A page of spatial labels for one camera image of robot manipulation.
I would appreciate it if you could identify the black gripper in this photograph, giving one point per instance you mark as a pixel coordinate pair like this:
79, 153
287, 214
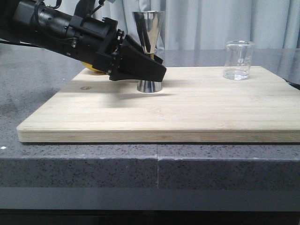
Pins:
95, 43

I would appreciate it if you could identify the steel double jigger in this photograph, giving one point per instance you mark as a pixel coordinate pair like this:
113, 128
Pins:
148, 25

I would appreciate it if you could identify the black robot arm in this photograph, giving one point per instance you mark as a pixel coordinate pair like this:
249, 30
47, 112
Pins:
35, 23

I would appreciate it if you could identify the wooden cutting board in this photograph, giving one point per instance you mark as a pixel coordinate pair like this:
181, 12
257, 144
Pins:
196, 104

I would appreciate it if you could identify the yellow lemon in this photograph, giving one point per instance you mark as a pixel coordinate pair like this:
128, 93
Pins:
89, 66

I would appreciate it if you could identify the grey curtain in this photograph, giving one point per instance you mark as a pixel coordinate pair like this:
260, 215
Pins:
209, 24

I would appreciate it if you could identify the glass beaker with liquid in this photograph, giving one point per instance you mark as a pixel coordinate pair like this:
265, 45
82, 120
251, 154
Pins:
238, 59

